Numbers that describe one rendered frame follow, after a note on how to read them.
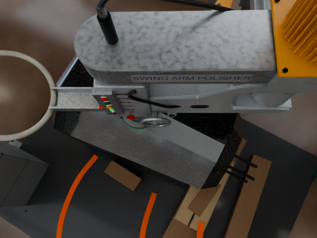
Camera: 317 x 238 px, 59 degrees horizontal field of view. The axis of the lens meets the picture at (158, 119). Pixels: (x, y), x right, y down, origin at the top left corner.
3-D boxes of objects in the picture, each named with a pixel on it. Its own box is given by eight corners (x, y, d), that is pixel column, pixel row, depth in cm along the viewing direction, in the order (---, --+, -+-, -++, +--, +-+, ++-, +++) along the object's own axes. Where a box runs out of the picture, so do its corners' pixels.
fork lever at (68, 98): (178, 84, 155) (178, 80, 150) (178, 118, 150) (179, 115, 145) (54, 84, 157) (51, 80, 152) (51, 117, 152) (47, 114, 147)
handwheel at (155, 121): (171, 109, 145) (171, 100, 130) (171, 129, 142) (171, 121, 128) (142, 109, 145) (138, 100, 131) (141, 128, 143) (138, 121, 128)
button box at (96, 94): (124, 109, 135) (112, 88, 107) (123, 114, 134) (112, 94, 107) (107, 109, 135) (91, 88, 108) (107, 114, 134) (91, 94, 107)
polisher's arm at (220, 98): (274, 83, 153) (321, 34, 106) (278, 124, 147) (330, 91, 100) (140, 83, 156) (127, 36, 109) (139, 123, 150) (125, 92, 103)
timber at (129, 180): (106, 173, 248) (104, 172, 236) (114, 161, 250) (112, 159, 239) (135, 191, 243) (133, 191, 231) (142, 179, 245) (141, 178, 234)
